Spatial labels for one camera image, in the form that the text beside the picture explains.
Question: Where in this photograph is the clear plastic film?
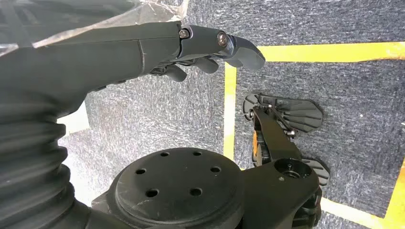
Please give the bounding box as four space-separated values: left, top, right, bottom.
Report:
0 0 190 58

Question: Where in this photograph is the yellow floor tape strip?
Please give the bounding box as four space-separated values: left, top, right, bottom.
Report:
256 42 405 63
223 62 237 161
381 157 405 229
320 197 388 229

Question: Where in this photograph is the black robot leg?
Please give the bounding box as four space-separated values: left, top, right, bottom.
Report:
242 92 324 229

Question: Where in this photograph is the black robot foot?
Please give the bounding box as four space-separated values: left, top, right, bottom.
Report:
302 158 331 187

